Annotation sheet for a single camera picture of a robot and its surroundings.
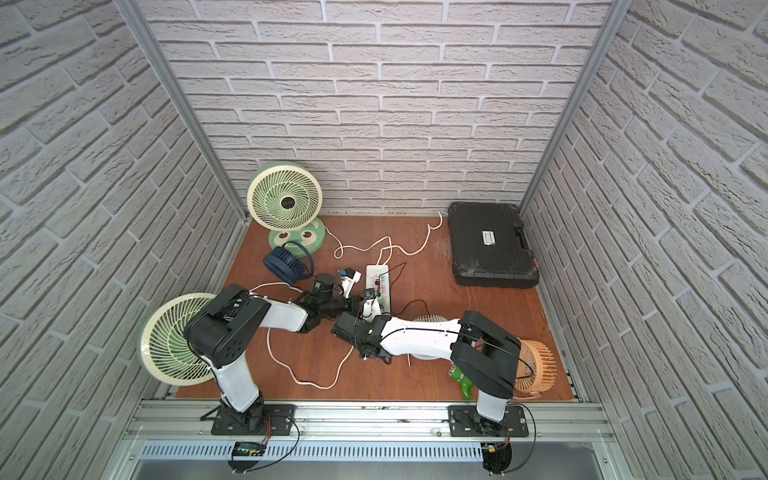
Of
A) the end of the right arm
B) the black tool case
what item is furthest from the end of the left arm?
the black tool case

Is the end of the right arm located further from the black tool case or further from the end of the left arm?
the black tool case

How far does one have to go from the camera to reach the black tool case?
0.97 meters
